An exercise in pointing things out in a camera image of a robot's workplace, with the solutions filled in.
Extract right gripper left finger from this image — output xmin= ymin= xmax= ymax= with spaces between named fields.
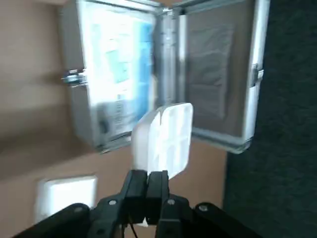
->
xmin=9 ymin=169 xmax=149 ymax=238

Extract silver aluminium medical kit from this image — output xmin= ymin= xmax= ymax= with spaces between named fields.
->
xmin=58 ymin=0 xmax=271 ymax=156

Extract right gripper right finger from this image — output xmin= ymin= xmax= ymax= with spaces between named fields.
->
xmin=145 ymin=170 xmax=280 ymax=238

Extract clear packet of blue masks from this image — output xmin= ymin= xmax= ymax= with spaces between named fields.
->
xmin=83 ymin=17 xmax=156 ymax=149

